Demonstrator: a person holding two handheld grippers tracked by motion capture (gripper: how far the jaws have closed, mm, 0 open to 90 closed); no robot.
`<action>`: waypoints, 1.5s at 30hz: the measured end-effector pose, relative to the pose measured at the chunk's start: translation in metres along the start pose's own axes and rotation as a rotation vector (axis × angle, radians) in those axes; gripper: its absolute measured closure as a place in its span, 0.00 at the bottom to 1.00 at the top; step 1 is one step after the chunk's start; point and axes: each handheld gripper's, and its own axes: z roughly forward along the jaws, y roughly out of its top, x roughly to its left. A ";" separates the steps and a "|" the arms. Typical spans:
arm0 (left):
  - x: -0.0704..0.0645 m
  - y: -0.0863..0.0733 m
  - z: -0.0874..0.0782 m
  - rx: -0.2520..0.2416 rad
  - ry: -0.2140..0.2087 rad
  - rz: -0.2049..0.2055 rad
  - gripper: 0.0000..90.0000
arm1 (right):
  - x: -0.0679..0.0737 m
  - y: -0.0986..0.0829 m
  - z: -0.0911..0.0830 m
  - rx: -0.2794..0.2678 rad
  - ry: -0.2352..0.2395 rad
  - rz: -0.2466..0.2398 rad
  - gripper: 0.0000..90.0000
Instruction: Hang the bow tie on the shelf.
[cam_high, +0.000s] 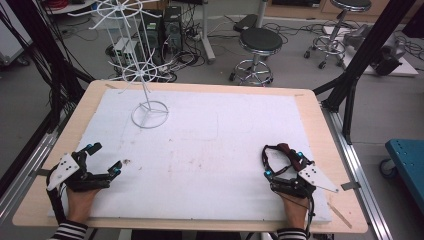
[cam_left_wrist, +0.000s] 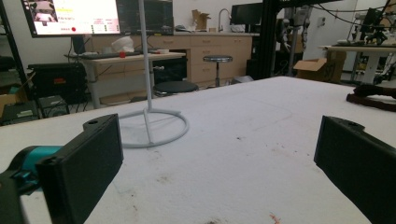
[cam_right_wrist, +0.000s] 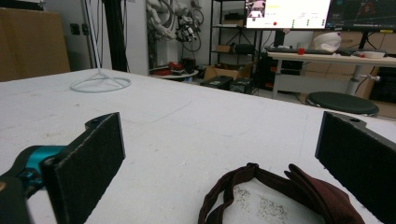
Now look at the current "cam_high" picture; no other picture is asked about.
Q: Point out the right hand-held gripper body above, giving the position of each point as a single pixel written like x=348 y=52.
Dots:
x=316 y=178

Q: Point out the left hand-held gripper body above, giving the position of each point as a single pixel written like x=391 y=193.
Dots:
x=62 y=170

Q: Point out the black headband with red bow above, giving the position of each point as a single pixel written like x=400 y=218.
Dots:
x=289 y=155

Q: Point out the person's right hand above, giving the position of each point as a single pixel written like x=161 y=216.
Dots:
x=294 y=210

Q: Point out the person's left hand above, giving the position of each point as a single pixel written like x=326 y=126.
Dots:
x=80 y=205

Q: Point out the grey tape strip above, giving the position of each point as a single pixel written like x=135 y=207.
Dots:
x=39 y=172
x=350 y=186

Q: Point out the wooden stick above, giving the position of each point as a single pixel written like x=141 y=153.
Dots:
x=339 y=215

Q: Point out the white foam mat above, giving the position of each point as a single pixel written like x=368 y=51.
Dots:
x=206 y=160

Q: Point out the blue cart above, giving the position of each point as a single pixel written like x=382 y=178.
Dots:
x=408 y=166

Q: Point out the white box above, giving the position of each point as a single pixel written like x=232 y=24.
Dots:
x=125 y=50

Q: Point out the black round stool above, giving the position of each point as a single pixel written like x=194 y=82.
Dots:
x=346 y=6
x=260 y=40

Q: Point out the black computer tower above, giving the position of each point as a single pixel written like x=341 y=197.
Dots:
x=151 y=36
x=172 y=30

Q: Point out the black device on board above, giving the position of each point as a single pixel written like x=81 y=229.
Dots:
x=388 y=58

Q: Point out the white floor board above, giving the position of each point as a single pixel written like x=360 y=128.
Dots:
x=400 y=68

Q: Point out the black foot pedal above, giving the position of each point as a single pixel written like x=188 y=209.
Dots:
x=246 y=22

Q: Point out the grey table leg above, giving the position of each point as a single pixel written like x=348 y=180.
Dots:
x=206 y=36

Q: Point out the aluminium rail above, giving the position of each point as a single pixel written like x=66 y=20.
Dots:
x=363 y=186
x=23 y=173

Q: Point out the black frame post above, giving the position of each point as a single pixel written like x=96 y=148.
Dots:
x=370 y=46
x=43 y=43

